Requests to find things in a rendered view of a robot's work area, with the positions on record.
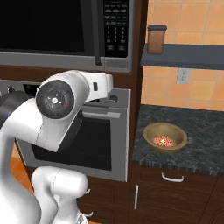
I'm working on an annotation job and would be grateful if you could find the dark wooden cupboard door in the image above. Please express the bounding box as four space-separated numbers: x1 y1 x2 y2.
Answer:
131 181 212 224
199 176 224 224

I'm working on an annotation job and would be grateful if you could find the dark microwave door handle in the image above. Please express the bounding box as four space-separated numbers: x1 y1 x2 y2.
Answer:
89 0 104 67

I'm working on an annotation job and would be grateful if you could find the silver built-in oven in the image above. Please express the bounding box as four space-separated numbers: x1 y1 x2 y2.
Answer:
0 80 132 183

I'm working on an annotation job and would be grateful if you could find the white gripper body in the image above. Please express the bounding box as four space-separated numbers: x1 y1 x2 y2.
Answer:
105 73 115 95

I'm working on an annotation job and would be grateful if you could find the black microwave door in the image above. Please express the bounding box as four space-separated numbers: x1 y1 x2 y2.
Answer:
0 0 104 63

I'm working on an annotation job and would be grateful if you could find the brown jar with dark lid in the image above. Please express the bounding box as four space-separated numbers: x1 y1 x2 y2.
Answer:
146 24 168 56

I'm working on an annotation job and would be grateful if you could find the silver oven door handle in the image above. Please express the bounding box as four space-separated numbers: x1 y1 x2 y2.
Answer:
80 110 122 119

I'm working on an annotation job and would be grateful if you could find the red-brown waffle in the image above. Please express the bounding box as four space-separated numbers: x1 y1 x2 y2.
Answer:
153 135 178 148

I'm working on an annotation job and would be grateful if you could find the grey wall shelf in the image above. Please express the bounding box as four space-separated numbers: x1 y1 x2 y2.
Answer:
140 43 224 71

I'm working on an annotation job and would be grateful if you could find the black and silver microwave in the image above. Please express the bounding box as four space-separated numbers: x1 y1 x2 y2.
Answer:
0 0 136 74

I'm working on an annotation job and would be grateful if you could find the brown wooden bowl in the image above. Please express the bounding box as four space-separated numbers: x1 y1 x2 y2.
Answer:
142 122 189 154

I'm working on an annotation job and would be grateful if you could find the dark wooden drawer front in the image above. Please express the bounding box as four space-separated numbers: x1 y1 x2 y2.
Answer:
137 165 221 194

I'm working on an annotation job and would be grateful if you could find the grey wall socket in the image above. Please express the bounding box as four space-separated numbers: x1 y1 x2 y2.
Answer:
176 67 192 85

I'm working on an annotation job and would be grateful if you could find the silver cupboard door handle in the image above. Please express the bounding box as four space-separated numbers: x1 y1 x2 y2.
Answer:
133 184 140 211

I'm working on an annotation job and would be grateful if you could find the oven door with dark window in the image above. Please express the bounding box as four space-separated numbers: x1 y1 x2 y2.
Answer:
16 105 130 182

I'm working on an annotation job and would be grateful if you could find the dark wooden tall cabinet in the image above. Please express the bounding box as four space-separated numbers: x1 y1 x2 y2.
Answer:
0 0 150 224

